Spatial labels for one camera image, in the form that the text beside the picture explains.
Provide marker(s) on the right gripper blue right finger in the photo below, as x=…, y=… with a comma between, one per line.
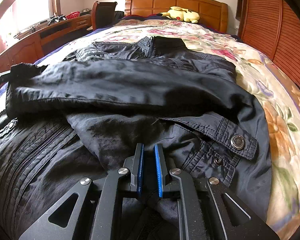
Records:
x=206, y=208

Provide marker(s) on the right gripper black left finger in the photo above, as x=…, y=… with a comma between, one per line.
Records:
x=91, y=208

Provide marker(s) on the black jacket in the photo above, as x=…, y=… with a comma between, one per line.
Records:
x=84, y=116

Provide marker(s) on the wooden cabinet desk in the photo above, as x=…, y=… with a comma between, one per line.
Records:
x=42, y=42

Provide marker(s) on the pink vase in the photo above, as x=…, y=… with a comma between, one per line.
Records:
x=3, y=46

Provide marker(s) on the red basket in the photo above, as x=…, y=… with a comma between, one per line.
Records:
x=73, y=15

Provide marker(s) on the dark wooden chair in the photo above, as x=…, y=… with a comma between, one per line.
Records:
x=104, y=13

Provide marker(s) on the floral bed blanket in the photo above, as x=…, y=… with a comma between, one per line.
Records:
x=151, y=217

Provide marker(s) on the yellow plush toy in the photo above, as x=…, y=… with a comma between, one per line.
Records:
x=181, y=14

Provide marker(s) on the wooden headboard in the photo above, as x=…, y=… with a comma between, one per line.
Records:
x=212, y=13

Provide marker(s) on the louvered wooden wardrobe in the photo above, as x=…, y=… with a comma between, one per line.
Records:
x=273, y=28

